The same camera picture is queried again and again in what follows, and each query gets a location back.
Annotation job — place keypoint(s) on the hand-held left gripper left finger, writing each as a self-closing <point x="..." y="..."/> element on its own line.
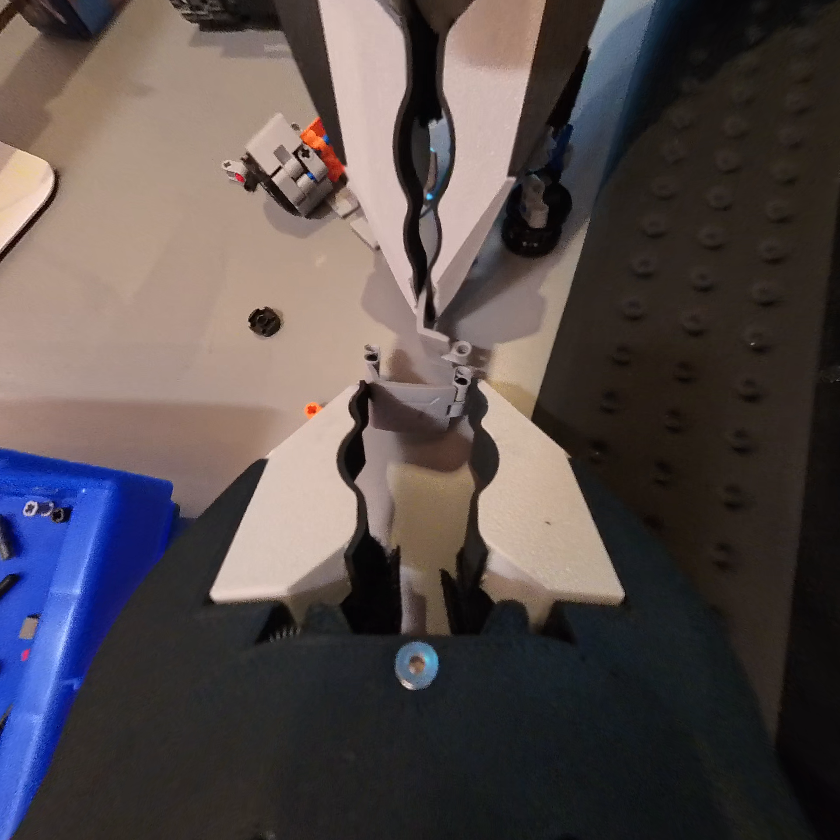
<point x="289" y="525"/>

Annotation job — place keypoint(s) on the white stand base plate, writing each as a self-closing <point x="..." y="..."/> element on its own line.
<point x="19" y="190"/>

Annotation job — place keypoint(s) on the black round core blue pin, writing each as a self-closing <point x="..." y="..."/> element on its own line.
<point x="535" y="216"/>

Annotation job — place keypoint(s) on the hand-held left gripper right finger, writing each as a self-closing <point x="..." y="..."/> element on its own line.
<point x="551" y="525"/>

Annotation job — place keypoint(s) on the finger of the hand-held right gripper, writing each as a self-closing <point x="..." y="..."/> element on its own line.
<point x="492" y="98"/>
<point x="367" y="98"/>

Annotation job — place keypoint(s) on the small black round block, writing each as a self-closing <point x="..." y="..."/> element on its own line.
<point x="265" y="321"/>

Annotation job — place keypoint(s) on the grey orange tracked toy robot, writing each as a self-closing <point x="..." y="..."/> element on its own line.
<point x="216" y="10"/>

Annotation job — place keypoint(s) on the grey block module orange part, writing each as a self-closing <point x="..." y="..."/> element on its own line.
<point x="289" y="164"/>

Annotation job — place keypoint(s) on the small dark block parts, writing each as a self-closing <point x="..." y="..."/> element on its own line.
<point x="26" y="525"/>

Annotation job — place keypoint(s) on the small orange block pin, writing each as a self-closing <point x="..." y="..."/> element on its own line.
<point x="313" y="408"/>

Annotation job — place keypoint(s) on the blue plastic bin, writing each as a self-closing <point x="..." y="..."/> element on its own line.
<point x="98" y="590"/>

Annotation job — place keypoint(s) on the grey curved panel block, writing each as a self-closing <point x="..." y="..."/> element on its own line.
<point x="410" y="407"/>

